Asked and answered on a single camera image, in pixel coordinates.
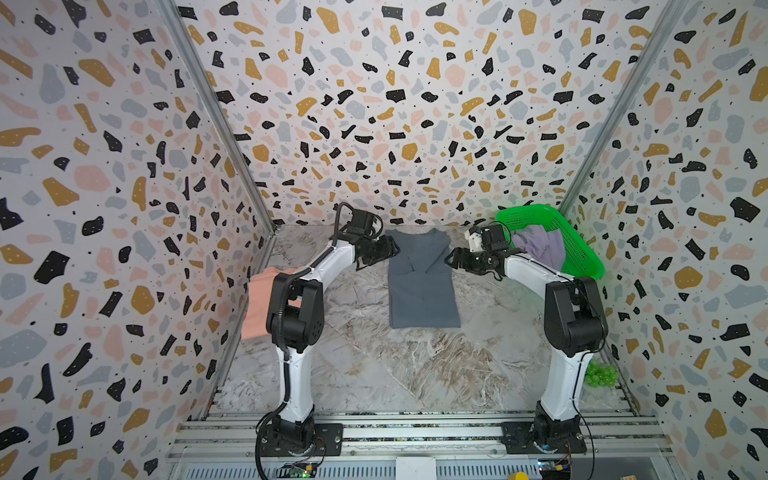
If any grey blue t shirt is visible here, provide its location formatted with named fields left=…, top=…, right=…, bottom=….
left=387, top=229, right=461, bottom=329

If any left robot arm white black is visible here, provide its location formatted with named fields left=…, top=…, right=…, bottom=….
left=259, top=202, right=400, bottom=452

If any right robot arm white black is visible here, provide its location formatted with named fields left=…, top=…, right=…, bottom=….
left=444, top=222, right=608, bottom=455

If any lilac t shirt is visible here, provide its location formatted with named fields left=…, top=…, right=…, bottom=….
left=511, top=225, right=567, bottom=270

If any green plastic basket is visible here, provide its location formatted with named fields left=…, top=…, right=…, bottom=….
left=494, top=204, right=605, bottom=280

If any folded pink t shirt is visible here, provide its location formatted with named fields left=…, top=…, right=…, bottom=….
left=241, top=267, right=297, bottom=340

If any green plastic ball cluster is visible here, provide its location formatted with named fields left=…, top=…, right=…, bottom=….
left=585, top=359, right=619, bottom=388

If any left green circuit board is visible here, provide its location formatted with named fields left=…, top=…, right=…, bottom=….
left=276, top=463, right=318, bottom=479

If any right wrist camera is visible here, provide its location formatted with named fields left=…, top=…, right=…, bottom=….
left=465, top=226, right=484, bottom=252

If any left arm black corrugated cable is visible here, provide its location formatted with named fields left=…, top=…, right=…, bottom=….
left=254, top=201, right=361, bottom=480

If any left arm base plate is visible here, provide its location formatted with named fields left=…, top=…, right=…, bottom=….
left=258, top=422, right=344, bottom=458

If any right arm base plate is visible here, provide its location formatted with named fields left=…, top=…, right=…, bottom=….
left=500, top=421, right=587, bottom=455

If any right circuit board with wires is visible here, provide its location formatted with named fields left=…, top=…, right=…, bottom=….
left=537, top=460, right=571, bottom=480

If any aluminium mounting rail frame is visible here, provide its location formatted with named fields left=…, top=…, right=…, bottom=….
left=167, top=410, right=685, bottom=479

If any left corner aluminium post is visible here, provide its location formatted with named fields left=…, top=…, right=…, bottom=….
left=157, top=1, right=276, bottom=237

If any corner aluminium post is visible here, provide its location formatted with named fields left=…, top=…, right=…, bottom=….
left=157, top=1, right=276, bottom=237
left=558, top=0, right=688, bottom=217

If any right corner aluminium post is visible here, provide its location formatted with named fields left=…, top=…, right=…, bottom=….
left=558, top=0, right=688, bottom=217

